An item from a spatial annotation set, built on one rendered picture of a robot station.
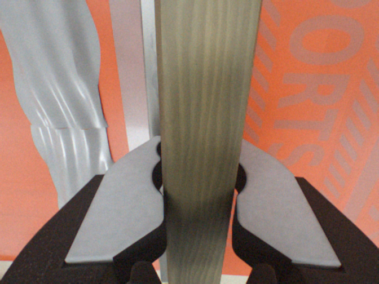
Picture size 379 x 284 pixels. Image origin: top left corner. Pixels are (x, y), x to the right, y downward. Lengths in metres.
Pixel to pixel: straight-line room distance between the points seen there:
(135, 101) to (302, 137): 0.14
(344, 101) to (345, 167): 0.07
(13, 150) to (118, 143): 0.10
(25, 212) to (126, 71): 0.21
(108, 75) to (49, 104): 0.05
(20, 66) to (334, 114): 0.25
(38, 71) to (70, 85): 0.03
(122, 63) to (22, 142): 0.13
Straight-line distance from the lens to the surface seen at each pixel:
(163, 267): 0.24
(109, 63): 0.17
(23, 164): 0.26
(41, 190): 0.27
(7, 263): 0.41
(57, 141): 0.21
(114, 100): 0.18
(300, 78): 0.18
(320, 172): 0.23
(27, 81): 0.20
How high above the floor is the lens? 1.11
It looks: 63 degrees down
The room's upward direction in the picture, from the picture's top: 175 degrees counter-clockwise
